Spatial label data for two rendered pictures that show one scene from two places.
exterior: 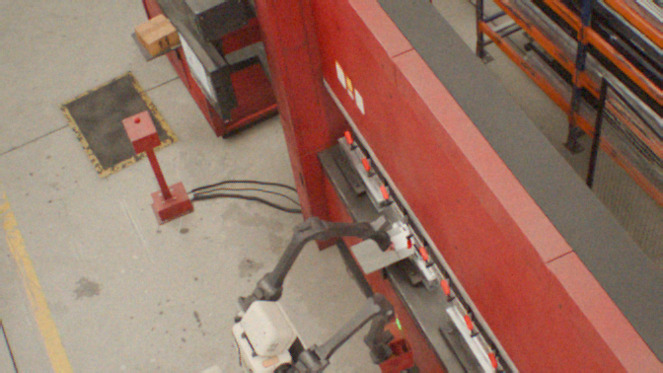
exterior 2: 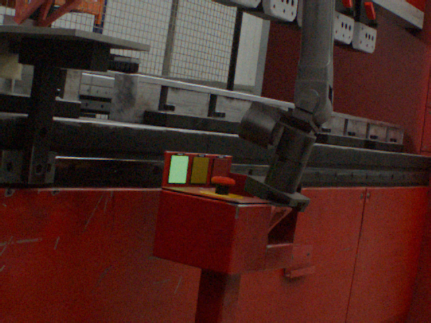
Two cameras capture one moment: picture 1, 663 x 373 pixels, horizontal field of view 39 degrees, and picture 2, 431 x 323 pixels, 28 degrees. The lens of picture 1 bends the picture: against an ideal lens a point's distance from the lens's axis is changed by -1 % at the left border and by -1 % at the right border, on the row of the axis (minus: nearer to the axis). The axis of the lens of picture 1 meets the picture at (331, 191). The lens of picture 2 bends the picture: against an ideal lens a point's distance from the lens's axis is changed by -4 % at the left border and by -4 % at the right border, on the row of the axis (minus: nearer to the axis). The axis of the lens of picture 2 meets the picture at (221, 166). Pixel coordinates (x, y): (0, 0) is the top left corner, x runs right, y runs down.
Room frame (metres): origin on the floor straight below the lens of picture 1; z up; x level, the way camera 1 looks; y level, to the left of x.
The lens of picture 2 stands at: (3.36, 0.94, 0.90)
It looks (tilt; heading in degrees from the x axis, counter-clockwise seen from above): 3 degrees down; 225
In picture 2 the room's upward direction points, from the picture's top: 8 degrees clockwise
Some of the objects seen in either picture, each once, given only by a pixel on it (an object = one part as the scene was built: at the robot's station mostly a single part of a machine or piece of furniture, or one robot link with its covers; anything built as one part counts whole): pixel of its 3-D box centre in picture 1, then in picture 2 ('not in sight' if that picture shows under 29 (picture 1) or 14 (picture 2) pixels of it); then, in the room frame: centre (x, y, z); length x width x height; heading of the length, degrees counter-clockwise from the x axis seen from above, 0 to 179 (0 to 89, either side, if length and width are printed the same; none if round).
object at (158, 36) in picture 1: (155, 33); not in sight; (4.52, 0.89, 1.04); 0.30 x 0.26 x 0.12; 20
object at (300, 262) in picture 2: not in sight; (301, 260); (1.65, -0.46, 0.59); 0.15 x 0.02 x 0.07; 16
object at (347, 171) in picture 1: (349, 175); not in sight; (3.24, -0.11, 0.89); 0.30 x 0.05 x 0.03; 16
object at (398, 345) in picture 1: (390, 345); (229, 211); (2.25, -0.14, 0.75); 0.20 x 0.16 x 0.18; 11
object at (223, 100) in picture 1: (208, 69); not in sight; (3.68, 0.51, 1.42); 0.45 x 0.12 x 0.36; 21
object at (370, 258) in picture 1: (382, 250); (46, 36); (2.64, -0.19, 1.00); 0.26 x 0.18 x 0.01; 106
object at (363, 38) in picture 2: not in sight; (356, 23); (1.16, -0.77, 1.26); 0.15 x 0.09 x 0.17; 16
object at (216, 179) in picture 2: not in sight; (222, 188); (2.30, -0.12, 0.79); 0.04 x 0.04 x 0.04
